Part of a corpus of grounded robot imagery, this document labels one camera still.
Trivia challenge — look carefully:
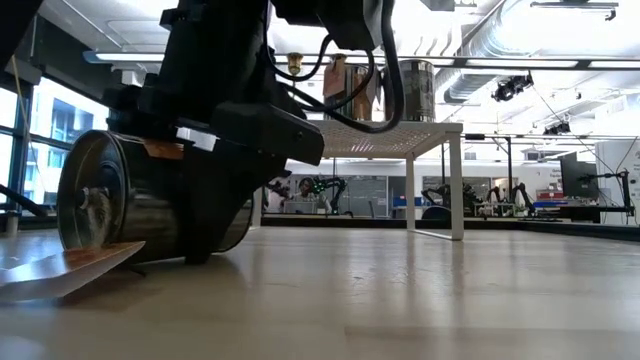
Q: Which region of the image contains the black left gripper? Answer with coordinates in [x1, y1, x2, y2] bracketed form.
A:
[106, 74, 326, 266]

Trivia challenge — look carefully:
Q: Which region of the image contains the candle tin orange heart label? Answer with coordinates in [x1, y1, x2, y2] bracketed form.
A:
[322, 59, 374, 121]

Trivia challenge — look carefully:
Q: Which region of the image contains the candle tin jasmine flower label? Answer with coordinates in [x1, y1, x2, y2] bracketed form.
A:
[382, 58, 437, 123]

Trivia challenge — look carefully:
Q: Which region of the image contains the person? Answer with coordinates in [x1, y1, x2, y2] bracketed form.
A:
[294, 178, 321, 215]

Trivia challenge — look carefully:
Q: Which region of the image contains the white perforated metal shelf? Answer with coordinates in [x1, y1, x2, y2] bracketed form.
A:
[252, 119, 467, 242]

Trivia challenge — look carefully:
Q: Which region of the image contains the long linear ceiling light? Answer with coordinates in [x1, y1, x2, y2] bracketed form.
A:
[82, 49, 640, 71]

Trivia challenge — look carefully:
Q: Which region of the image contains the black background monitor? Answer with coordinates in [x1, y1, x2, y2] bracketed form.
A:
[559, 152, 601, 200]

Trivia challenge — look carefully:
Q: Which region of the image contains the black window frame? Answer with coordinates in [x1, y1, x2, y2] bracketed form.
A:
[0, 74, 111, 211]

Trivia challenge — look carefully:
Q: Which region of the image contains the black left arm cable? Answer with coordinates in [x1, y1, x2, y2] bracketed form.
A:
[264, 0, 406, 135]

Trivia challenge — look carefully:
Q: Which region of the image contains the black background rig frame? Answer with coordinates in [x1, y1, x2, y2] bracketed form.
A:
[464, 132, 584, 201]

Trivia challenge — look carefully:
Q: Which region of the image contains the silver ventilation duct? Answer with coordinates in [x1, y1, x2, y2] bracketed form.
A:
[434, 0, 539, 119]

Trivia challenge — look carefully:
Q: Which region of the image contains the black ceiling track rail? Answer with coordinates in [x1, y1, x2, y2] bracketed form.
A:
[529, 0, 620, 21]

